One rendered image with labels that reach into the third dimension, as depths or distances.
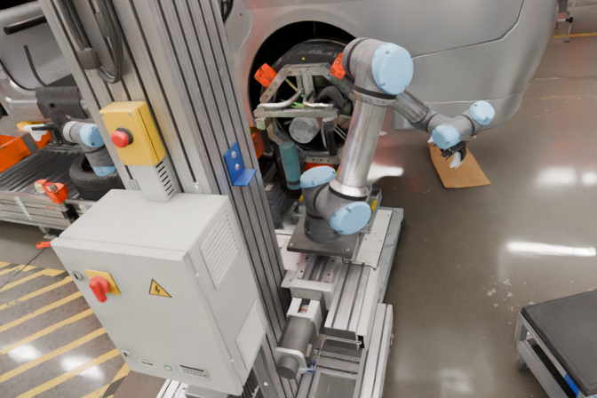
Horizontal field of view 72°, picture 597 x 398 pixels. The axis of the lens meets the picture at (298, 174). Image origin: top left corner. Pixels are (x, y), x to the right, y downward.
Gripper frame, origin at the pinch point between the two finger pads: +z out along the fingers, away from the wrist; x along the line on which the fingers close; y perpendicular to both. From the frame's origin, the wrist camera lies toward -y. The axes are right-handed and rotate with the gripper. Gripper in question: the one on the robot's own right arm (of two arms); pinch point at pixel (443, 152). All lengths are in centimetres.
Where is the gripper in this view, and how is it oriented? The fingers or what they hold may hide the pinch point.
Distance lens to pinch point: 171.3
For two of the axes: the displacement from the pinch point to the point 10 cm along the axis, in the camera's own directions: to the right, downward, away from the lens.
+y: -8.1, 5.2, -2.6
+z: -0.7, 3.6, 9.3
